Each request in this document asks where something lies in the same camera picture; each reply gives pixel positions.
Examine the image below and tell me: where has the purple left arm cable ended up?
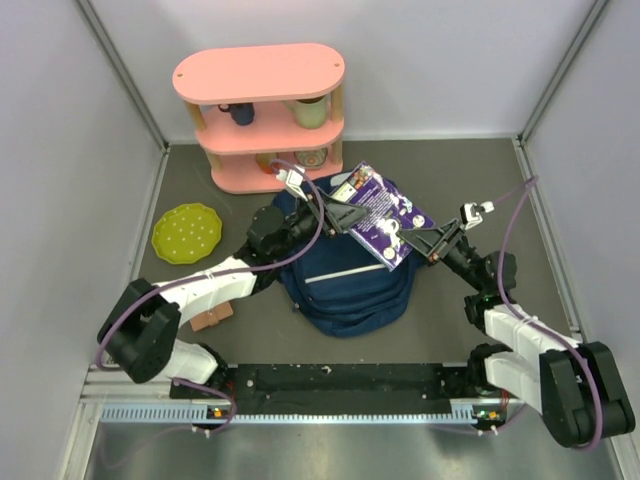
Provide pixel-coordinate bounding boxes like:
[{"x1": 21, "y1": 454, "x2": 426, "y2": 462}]
[{"x1": 94, "y1": 159, "x2": 326, "y2": 434}]

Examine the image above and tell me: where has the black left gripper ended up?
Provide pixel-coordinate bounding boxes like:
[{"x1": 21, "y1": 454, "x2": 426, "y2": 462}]
[{"x1": 271, "y1": 187, "x2": 371, "y2": 260}]

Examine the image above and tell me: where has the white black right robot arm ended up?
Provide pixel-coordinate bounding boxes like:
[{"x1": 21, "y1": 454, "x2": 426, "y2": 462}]
[{"x1": 398, "y1": 220, "x2": 636, "y2": 448}]

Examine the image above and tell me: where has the tan leather card wallet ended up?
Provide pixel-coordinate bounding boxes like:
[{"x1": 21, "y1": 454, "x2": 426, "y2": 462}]
[{"x1": 189, "y1": 302, "x2": 234, "y2": 332}]

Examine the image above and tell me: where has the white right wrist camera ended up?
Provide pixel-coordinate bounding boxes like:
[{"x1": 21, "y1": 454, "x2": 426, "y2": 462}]
[{"x1": 460, "y1": 201, "x2": 495, "y2": 231}]

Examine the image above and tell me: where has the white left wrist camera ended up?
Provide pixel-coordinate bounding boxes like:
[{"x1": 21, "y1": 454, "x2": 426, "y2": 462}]
[{"x1": 276, "y1": 167, "x2": 308, "y2": 201}]

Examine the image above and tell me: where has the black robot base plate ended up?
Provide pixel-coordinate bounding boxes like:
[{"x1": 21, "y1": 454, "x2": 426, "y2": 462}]
[{"x1": 169, "y1": 363, "x2": 506, "y2": 416}]

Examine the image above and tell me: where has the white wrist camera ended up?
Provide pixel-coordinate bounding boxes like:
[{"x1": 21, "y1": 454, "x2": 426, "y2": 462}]
[
  {"x1": 276, "y1": 167, "x2": 308, "y2": 201},
  {"x1": 460, "y1": 201, "x2": 495, "y2": 231}
]

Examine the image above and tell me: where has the navy blue student backpack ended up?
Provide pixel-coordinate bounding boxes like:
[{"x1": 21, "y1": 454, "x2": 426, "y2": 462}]
[{"x1": 279, "y1": 174, "x2": 425, "y2": 338}]

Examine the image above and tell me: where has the orange cup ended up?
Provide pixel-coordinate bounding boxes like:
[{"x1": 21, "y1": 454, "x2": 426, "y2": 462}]
[{"x1": 255, "y1": 152, "x2": 277, "y2": 175}]

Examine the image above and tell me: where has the dark blue mug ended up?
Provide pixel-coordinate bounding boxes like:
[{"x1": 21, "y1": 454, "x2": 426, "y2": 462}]
[{"x1": 218, "y1": 102, "x2": 255, "y2": 126}]

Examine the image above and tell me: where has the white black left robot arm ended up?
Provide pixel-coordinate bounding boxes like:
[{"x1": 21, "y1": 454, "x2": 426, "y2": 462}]
[{"x1": 96, "y1": 194, "x2": 370, "y2": 397}]

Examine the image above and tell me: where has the grey slotted cable duct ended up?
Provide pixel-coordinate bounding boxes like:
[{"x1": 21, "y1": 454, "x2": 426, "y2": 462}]
[{"x1": 101, "y1": 398, "x2": 506, "y2": 425}]

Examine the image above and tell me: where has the purple card box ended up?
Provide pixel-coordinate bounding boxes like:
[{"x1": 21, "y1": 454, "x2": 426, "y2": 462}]
[{"x1": 330, "y1": 162, "x2": 435, "y2": 271}]

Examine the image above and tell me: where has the pink three-tier wooden shelf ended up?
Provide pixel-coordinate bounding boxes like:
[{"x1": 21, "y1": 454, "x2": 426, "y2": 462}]
[{"x1": 172, "y1": 43, "x2": 345, "y2": 194}]

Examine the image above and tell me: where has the pale green mug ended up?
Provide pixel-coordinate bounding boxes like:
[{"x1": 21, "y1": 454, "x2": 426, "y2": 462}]
[{"x1": 284, "y1": 96, "x2": 328, "y2": 130}]

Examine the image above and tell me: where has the patterned ceramic bowl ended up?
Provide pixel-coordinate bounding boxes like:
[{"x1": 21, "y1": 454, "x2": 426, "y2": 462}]
[{"x1": 294, "y1": 147, "x2": 328, "y2": 170}]

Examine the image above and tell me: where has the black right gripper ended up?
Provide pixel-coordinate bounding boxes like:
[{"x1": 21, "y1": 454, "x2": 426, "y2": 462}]
[{"x1": 395, "y1": 219, "x2": 485, "y2": 293}]

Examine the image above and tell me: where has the green polka dot plate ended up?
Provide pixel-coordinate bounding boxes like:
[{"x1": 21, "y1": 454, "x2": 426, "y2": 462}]
[{"x1": 151, "y1": 203, "x2": 223, "y2": 265}]

